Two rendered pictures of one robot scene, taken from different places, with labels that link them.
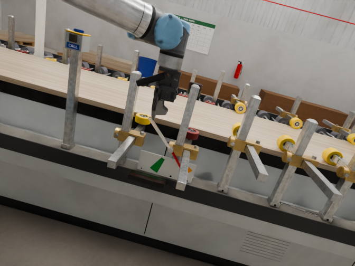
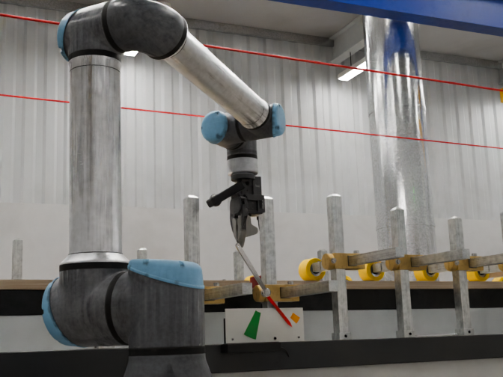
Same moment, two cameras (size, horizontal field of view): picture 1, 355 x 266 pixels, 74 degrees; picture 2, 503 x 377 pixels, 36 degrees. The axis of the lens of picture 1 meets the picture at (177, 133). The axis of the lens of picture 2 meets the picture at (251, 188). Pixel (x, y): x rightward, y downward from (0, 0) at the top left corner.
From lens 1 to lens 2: 1.66 m
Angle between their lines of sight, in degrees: 42
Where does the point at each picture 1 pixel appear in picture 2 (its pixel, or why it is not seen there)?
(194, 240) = not seen: outside the picture
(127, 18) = (257, 108)
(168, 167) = (268, 323)
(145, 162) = (235, 327)
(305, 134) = (398, 226)
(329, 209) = (463, 317)
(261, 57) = not seen: hidden behind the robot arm
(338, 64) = (292, 248)
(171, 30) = (281, 117)
